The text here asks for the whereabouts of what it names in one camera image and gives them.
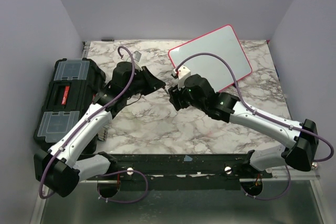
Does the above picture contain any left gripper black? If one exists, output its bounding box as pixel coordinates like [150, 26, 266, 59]
[125, 66, 166, 98]

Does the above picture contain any whiteboard with pink frame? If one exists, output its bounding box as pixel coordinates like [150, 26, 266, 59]
[168, 25, 253, 91]

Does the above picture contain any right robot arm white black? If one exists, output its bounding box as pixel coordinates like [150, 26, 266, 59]
[168, 74, 319, 178]

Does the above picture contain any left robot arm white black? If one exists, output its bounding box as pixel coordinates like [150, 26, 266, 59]
[33, 61, 166, 197]

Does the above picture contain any black toolbox with clear lids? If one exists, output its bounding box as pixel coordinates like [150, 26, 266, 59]
[33, 58, 106, 151]

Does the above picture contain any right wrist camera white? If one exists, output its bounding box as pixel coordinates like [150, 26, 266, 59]
[171, 65, 191, 90]

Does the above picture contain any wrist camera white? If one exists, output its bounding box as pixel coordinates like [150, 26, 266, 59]
[132, 51, 142, 63]
[171, 65, 191, 90]

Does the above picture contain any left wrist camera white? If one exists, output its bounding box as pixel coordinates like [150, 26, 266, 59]
[132, 51, 142, 63]

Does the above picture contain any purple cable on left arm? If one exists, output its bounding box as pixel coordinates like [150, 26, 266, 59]
[38, 46, 149, 204]

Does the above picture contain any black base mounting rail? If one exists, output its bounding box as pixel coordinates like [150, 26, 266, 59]
[95, 154, 272, 190]

